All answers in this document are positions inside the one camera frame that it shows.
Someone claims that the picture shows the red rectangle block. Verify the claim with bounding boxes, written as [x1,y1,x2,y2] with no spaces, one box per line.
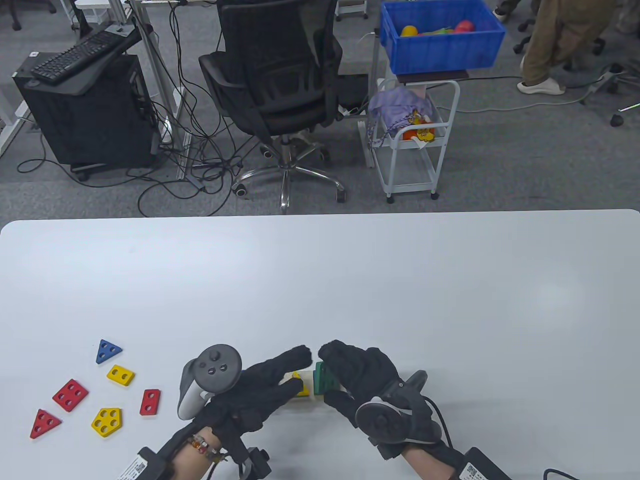
[140,389,162,417]

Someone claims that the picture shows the black keyboard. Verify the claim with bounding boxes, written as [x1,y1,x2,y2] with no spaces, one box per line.
[31,29,126,83]

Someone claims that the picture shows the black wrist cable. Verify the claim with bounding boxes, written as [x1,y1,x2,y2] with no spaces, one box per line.
[425,395,581,480]

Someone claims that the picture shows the black mesh office chair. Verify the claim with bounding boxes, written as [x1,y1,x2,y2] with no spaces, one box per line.
[198,0,346,213]

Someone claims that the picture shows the white floor cable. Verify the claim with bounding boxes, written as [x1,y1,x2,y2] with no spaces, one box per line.
[450,95,596,113]

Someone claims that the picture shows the purple cloth bag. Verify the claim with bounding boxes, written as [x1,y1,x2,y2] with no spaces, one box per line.
[367,87,433,148]

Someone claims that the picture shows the small white cart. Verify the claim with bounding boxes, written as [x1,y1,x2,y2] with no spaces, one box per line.
[332,0,371,22]

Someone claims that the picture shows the blue plastic crate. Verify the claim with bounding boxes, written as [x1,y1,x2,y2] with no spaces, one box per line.
[380,0,507,75]

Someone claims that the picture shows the yellow rectangle block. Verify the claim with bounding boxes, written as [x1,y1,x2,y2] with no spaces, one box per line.
[106,364,136,386]

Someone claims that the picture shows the red square block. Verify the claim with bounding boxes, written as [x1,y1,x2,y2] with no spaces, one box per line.
[52,379,90,413]

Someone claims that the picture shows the brown bracelet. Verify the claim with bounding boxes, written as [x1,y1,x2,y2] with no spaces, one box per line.
[187,436,228,463]

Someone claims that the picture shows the green square block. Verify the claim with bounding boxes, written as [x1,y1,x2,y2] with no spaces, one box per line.
[314,361,341,396]

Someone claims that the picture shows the person's left forearm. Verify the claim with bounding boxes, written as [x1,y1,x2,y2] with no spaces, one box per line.
[160,427,226,480]

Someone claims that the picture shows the white trolley cart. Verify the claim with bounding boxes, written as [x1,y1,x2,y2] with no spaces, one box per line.
[372,77,461,205]

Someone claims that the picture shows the blue triangle block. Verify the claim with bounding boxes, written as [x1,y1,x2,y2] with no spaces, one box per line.
[95,339,123,365]

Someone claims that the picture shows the white desk frame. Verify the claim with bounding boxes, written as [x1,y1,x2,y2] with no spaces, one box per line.
[125,0,191,182]

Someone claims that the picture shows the orange yellow toy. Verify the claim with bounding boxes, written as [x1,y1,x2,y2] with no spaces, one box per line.
[402,112,436,143]

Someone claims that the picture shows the black chair caster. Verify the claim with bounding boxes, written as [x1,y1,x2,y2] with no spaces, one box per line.
[610,102,640,128]

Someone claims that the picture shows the black white hand controller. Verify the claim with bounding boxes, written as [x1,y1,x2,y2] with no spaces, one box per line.
[177,345,243,421]
[355,370,443,446]

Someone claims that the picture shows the yellow pentagon block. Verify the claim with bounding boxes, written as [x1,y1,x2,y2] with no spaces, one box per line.
[91,407,123,439]

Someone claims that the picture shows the black floor cables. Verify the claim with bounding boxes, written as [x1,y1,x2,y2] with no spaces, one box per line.
[17,0,261,218]

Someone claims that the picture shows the person's right forearm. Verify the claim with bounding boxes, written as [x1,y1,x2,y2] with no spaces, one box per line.
[402,445,461,480]

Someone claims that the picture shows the person's left hand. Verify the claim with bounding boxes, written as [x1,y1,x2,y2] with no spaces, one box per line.
[199,345,314,442]

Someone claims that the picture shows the person's right hand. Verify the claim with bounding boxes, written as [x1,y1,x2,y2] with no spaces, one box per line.
[317,340,466,463]

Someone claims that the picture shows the wooden peg board with posts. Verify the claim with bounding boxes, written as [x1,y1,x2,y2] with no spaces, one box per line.
[277,372,351,413]

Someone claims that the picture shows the red triangle block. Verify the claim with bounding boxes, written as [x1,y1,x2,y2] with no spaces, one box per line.
[30,409,63,440]

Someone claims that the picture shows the brown board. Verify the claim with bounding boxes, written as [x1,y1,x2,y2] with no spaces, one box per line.
[395,70,471,83]

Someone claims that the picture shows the black chair base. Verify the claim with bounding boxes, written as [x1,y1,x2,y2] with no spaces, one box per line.
[10,0,58,32]
[513,19,607,71]

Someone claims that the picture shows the white table leg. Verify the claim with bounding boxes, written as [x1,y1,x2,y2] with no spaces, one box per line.
[0,85,31,156]

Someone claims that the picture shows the black floor box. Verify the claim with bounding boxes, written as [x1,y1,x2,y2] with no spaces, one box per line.
[336,74,372,113]

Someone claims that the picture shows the black computer tower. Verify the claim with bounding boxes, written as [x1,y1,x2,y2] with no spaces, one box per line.
[12,52,156,168]

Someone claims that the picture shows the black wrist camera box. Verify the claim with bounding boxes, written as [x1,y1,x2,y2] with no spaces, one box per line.
[240,447,273,480]

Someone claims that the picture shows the black box with white label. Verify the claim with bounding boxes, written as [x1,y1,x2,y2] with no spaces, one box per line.
[452,447,513,480]
[119,447,173,480]

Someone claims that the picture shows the grey power strip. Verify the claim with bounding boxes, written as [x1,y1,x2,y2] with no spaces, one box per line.
[587,72,618,93]

